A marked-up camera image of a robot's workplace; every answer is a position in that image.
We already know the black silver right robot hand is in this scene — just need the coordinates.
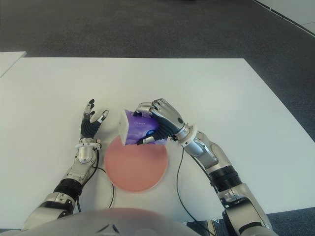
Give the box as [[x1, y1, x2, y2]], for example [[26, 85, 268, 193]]
[[134, 97, 191, 146]]

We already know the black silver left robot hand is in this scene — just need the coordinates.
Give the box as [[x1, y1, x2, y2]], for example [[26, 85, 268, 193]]
[[80, 98, 109, 140]]

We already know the purple tissue paper pack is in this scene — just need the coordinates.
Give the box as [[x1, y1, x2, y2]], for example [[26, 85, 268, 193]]
[[119, 109, 170, 146]]

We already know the round pink plate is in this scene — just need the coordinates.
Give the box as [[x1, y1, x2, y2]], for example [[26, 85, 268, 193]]
[[104, 136, 169, 193]]

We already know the neighbouring white table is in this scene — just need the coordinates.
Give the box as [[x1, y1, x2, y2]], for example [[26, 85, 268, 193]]
[[0, 51, 27, 78]]

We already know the grey robot torso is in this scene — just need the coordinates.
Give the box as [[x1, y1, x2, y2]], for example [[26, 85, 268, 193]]
[[0, 207, 212, 236]]

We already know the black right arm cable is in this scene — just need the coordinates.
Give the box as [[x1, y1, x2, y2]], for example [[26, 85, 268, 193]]
[[176, 148, 197, 223]]

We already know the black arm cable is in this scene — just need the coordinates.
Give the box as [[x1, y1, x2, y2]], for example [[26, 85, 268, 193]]
[[176, 148, 197, 223], [77, 147, 116, 212]]

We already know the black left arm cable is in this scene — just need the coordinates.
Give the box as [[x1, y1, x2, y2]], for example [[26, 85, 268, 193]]
[[77, 147, 116, 212]]

